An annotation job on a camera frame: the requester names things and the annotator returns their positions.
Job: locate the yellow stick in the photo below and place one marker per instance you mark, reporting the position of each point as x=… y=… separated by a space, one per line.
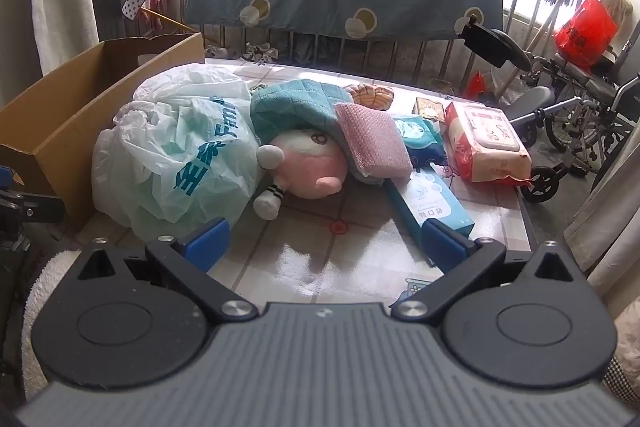
x=167 y=19

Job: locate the wheelchair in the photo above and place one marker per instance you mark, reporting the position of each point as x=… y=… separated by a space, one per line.
x=575 y=77

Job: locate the yellow tissue pack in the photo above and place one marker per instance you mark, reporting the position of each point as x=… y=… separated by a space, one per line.
x=429 y=109

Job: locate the white plastic bag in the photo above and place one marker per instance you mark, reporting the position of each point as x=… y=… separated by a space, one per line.
x=165 y=147

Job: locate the blue wet wipes pack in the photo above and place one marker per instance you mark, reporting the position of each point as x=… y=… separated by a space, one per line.
x=420 y=139

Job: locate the small red bag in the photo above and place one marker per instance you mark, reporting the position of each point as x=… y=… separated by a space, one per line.
x=476 y=87

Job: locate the pink sponge cloth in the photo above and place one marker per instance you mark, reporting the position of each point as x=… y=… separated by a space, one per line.
x=370 y=137

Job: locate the black white checked cloth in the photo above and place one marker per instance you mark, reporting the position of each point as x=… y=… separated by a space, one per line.
x=625 y=382

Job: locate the beige hanging cloth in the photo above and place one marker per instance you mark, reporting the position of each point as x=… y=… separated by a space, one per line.
x=617 y=7

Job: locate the beige curtain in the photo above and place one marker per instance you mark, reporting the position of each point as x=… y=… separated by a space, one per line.
x=610 y=217

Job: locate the white fluffy cloth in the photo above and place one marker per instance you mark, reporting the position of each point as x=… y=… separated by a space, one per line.
x=45 y=297

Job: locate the orange striped cloth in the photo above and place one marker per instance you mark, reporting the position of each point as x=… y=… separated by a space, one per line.
x=372 y=97

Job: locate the brown cardboard box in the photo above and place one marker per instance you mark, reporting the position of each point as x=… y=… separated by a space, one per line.
x=65 y=117

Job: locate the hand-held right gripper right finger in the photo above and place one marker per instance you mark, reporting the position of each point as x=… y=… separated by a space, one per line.
x=442 y=241

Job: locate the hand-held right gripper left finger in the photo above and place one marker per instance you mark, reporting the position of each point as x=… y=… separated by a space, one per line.
x=207 y=239

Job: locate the teal quilted towel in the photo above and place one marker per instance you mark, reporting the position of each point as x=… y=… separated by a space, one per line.
x=295 y=107

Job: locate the red wet wipes pack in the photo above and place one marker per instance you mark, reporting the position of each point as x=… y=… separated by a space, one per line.
x=485 y=142

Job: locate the blue toothpaste box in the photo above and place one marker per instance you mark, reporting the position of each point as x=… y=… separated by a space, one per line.
x=430 y=202

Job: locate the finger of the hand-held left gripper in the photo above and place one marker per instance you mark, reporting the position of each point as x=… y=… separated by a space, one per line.
x=35 y=207

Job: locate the pink white plush toy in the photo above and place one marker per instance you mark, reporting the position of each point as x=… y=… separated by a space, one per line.
x=305 y=167

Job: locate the red plastic bag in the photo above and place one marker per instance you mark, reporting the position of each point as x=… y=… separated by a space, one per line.
x=585 y=32

